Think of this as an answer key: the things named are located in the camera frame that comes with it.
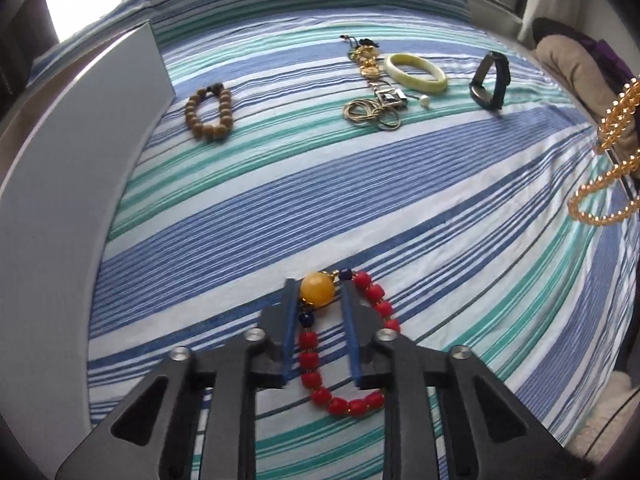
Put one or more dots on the purple cloth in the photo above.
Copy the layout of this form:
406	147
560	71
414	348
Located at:
607	52

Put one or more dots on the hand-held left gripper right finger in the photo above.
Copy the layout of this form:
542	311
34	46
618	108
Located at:
352	340

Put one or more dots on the blue green striped bed sheet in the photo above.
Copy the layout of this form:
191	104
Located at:
350	200

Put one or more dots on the silver square pendant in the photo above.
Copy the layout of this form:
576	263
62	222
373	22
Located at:
384	96

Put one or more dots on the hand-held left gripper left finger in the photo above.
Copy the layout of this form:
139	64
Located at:
290	340

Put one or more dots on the pale jade bangle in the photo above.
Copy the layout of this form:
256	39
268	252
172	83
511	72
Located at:
400	77

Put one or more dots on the beige cushion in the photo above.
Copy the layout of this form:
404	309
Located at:
565	60

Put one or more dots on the black smart band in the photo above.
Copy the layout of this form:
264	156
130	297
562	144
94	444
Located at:
482	95

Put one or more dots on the white cardboard box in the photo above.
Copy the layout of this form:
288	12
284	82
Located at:
60	210

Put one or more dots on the single pearl bead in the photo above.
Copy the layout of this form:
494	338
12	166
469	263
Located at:
425	102

